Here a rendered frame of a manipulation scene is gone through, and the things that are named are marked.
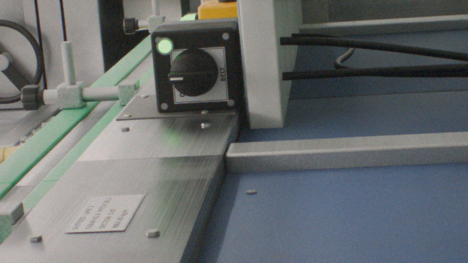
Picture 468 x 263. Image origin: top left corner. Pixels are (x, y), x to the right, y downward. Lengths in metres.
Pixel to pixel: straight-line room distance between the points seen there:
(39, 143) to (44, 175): 0.11
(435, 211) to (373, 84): 0.47
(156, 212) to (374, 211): 0.15
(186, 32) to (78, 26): 1.68
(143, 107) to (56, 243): 0.40
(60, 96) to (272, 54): 0.29
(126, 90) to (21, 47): 1.56
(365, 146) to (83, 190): 0.23
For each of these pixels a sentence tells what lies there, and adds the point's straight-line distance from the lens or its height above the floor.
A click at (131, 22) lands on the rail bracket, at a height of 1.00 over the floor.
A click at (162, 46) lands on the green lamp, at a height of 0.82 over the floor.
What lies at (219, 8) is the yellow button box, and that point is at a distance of 1.28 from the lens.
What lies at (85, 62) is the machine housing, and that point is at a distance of 2.68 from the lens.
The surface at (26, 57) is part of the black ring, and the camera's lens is 2.71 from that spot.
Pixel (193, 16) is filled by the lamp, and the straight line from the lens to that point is 1.31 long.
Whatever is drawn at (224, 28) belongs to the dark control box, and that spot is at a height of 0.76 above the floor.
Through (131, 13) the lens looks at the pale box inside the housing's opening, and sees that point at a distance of 2.74.
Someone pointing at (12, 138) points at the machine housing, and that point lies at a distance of 2.31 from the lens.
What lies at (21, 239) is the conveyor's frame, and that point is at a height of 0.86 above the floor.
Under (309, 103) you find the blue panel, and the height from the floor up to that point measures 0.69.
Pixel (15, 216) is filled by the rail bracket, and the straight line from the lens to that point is 0.73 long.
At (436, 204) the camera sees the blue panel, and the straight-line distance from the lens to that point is 0.76.
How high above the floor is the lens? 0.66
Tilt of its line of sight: 6 degrees up
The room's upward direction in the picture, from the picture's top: 93 degrees counter-clockwise
